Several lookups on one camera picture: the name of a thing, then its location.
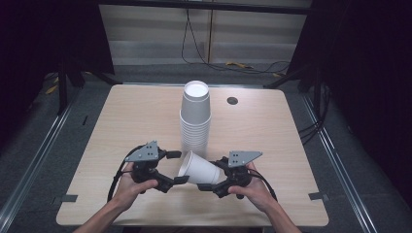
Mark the single white paper cup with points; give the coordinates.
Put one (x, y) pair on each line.
(200, 170)

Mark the dark round table hole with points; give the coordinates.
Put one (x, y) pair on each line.
(232, 100)

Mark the person's left hand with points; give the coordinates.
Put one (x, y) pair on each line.
(128, 191)

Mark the black metal stand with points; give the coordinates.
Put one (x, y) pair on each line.
(316, 87)
(62, 90)

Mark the small black floor strip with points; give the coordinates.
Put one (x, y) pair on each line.
(85, 120)

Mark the metal floor rail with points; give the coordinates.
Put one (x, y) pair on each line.
(42, 152)
(336, 161)

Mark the black overhead bar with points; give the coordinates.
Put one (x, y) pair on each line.
(207, 6)

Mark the stack of white paper cups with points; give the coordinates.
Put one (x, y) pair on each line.
(195, 123)

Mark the black curtain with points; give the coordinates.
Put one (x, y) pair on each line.
(39, 48)
(366, 81)

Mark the grey tape strip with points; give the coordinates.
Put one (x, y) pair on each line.
(68, 198)
(318, 196)

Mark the yellow tape scrap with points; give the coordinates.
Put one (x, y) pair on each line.
(239, 65)
(51, 89)

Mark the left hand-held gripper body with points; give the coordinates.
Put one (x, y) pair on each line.
(144, 168)

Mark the person's right hand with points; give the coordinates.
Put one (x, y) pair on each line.
(257, 194)

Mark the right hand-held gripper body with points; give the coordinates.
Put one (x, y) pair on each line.
(238, 176)

